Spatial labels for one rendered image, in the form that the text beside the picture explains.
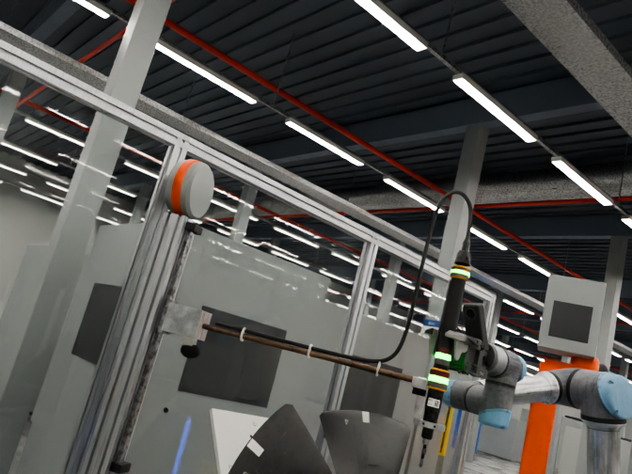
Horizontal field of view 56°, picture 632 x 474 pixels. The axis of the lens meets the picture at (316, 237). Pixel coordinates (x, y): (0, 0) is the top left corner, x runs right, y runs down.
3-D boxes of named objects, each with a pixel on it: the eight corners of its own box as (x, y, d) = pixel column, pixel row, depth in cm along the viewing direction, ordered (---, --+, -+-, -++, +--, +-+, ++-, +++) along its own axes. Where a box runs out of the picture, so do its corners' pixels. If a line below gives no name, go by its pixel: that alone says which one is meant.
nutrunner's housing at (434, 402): (417, 436, 128) (459, 236, 138) (418, 435, 132) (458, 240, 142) (434, 441, 127) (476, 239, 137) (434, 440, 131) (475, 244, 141)
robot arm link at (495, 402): (483, 423, 156) (491, 382, 158) (515, 433, 146) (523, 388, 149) (461, 418, 153) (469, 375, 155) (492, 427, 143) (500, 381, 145)
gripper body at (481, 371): (466, 371, 134) (494, 381, 141) (474, 334, 135) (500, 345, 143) (438, 366, 139) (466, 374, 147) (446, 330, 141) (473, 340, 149)
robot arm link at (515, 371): (526, 389, 151) (531, 356, 153) (504, 382, 144) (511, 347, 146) (498, 383, 157) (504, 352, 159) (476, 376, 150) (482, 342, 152)
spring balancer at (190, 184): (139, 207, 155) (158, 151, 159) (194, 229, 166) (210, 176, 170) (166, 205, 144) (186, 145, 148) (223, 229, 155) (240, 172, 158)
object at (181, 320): (154, 331, 145) (165, 297, 146) (166, 334, 151) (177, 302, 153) (193, 341, 142) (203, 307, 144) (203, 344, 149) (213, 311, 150)
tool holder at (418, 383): (402, 420, 128) (412, 375, 130) (404, 419, 135) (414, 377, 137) (445, 433, 126) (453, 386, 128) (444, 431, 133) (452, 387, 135)
